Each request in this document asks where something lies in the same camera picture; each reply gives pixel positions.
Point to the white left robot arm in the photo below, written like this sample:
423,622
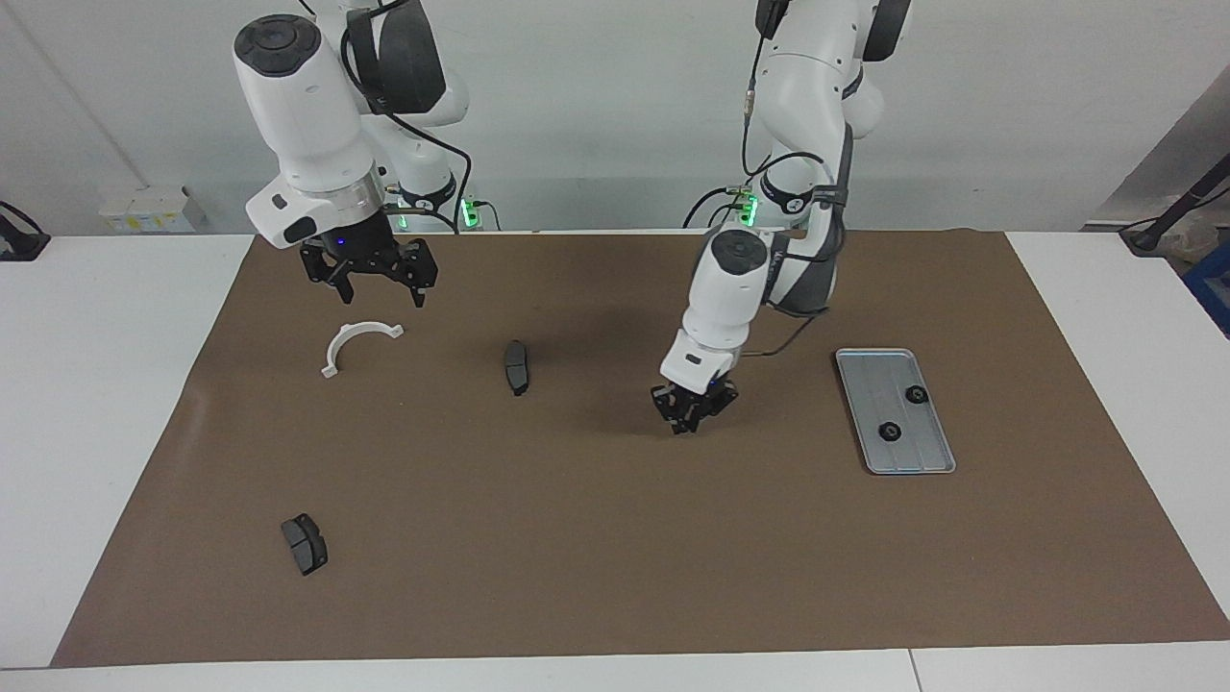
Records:
721,298

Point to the black stand pole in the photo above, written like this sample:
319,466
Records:
1192,197

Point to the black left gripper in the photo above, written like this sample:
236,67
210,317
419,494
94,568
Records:
701,399

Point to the white curved plastic bracket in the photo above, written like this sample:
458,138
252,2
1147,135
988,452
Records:
338,344

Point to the dark grey brake pad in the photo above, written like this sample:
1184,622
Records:
517,367
306,546

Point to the white wall socket box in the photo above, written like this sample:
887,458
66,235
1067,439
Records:
144,207

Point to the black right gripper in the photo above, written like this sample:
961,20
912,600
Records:
357,245

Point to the black clamp base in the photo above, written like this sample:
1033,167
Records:
19,245

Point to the silver metal tray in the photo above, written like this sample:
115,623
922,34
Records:
884,384

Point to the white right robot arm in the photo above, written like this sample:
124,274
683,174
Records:
307,115

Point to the brown table mat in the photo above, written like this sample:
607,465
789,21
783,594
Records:
625,557

